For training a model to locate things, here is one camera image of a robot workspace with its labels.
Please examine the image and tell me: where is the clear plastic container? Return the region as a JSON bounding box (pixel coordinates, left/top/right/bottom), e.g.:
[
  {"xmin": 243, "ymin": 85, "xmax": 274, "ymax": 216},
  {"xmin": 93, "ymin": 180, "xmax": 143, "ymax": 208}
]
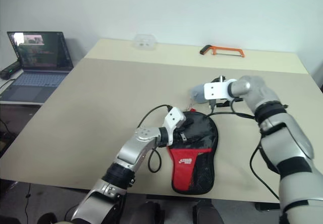
[{"xmin": 133, "ymin": 33, "xmax": 158, "ymax": 51}]

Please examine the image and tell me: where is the black table frame bar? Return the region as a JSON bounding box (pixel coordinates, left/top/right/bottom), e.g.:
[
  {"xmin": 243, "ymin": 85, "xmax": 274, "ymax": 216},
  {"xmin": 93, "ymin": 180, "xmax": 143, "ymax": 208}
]
[{"xmin": 255, "ymin": 202, "xmax": 281, "ymax": 212}]

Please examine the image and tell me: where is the orange hacksaw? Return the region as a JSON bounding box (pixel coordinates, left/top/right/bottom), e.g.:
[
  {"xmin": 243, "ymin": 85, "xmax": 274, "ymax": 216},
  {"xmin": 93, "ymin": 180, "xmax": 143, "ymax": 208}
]
[{"xmin": 199, "ymin": 44, "xmax": 246, "ymax": 59}]

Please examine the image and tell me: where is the black red paddle case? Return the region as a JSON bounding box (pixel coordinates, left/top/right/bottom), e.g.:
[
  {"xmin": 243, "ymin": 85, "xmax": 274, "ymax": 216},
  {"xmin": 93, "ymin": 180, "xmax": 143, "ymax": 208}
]
[{"xmin": 167, "ymin": 110, "xmax": 219, "ymax": 195}]

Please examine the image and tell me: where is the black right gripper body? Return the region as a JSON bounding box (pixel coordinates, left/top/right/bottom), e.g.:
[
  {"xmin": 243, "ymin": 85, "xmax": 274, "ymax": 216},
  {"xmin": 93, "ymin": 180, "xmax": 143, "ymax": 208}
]
[{"xmin": 187, "ymin": 83, "xmax": 206, "ymax": 106}]

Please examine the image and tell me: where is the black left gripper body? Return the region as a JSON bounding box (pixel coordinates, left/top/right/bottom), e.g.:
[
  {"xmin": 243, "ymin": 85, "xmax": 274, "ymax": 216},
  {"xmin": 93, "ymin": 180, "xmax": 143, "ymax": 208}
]
[{"xmin": 174, "ymin": 117, "xmax": 194, "ymax": 135}]

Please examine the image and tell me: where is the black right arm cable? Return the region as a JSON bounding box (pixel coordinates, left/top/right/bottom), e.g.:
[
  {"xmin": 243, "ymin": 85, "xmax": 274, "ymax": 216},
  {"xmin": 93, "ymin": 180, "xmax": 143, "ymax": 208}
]
[{"xmin": 208, "ymin": 99, "xmax": 281, "ymax": 200}]

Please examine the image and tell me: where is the dark laptop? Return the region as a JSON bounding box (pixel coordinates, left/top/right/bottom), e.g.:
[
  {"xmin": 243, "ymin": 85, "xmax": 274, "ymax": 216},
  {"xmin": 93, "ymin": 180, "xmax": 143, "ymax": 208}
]
[{"xmin": 0, "ymin": 30, "xmax": 75, "ymax": 106}]

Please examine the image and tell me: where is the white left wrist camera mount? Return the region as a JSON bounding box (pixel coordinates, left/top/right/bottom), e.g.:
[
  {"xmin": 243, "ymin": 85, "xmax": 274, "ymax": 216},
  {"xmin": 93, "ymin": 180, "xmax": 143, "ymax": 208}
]
[{"xmin": 163, "ymin": 106, "xmax": 187, "ymax": 147}]

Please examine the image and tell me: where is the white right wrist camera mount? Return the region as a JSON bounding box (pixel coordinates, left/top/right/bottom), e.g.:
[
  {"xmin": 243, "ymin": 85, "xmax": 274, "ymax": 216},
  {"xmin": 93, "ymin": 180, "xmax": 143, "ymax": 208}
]
[{"xmin": 203, "ymin": 78, "xmax": 238, "ymax": 101}]

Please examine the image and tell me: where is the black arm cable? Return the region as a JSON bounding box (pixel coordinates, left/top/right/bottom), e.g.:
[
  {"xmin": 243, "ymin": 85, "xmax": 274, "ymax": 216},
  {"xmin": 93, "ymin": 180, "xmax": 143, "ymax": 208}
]
[
  {"xmin": 208, "ymin": 99, "xmax": 281, "ymax": 200},
  {"xmin": 137, "ymin": 104, "xmax": 173, "ymax": 174}
]

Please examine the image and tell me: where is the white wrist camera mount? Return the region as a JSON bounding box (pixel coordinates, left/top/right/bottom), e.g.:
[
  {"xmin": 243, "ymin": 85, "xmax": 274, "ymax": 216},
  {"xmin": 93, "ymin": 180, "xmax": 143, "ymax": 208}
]
[
  {"xmin": 203, "ymin": 78, "xmax": 238, "ymax": 101},
  {"xmin": 163, "ymin": 106, "xmax": 187, "ymax": 147}
]

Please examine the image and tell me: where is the black handheld device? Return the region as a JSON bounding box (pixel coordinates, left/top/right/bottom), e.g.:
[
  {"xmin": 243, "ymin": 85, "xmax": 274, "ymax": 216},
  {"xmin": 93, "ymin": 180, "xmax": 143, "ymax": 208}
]
[{"xmin": 0, "ymin": 61, "xmax": 21, "ymax": 81}]

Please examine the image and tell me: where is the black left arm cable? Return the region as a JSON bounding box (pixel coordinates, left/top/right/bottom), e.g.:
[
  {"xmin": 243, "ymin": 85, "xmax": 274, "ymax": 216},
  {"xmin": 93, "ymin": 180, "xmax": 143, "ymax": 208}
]
[{"xmin": 137, "ymin": 104, "xmax": 173, "ymax": 174}]

